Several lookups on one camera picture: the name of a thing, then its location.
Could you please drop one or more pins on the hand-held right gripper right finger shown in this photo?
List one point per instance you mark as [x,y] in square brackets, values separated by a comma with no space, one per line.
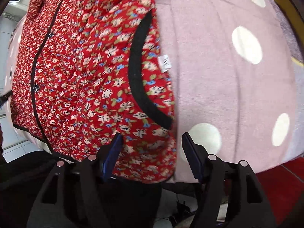
[192,158]

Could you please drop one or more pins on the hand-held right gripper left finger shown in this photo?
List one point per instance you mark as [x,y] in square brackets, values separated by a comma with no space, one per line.
[111,158]

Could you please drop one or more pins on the red floral quilted jacket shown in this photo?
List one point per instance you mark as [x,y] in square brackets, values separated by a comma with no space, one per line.
[83,76]

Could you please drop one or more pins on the pink polka dot blanket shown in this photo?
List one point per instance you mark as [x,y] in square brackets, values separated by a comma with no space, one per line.
[213,87]

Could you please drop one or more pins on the red floor mat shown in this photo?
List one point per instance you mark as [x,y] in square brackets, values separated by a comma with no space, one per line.
[282,187]

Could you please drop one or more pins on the person's black pants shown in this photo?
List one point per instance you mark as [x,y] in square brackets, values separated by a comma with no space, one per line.
[16,175]

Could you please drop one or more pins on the grey lavender bed sheet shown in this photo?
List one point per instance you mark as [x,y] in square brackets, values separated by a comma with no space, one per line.
[292,35]

